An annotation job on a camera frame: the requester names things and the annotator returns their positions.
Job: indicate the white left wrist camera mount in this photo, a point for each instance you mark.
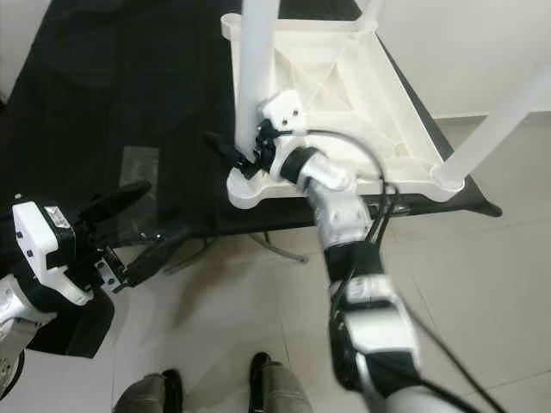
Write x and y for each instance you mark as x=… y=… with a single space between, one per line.
x=39 y=237

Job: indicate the white plastic table top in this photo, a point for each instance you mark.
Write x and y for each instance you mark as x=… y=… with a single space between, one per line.
x=353 y=95

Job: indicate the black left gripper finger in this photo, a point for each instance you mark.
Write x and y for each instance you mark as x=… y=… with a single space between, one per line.
x=116 y=205
x=159 y=255

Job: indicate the clear tape strip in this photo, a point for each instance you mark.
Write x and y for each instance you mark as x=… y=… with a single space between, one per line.
x=138 y=168

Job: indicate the grey metal table leg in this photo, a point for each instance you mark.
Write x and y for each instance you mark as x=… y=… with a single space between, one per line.
x=275 y=248

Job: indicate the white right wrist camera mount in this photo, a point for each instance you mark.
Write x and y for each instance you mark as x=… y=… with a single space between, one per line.
x=284 y=110

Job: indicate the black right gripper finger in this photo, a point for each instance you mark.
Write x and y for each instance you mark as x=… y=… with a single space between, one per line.
x=223 y=149

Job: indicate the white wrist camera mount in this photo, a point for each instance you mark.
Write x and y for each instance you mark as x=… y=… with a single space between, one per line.
x=284 y=110
x=39 y=237

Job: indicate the black tablecloth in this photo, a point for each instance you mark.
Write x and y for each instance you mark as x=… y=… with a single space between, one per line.
x=103 y=86

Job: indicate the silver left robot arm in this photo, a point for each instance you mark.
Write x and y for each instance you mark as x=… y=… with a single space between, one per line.
x=17 y=318

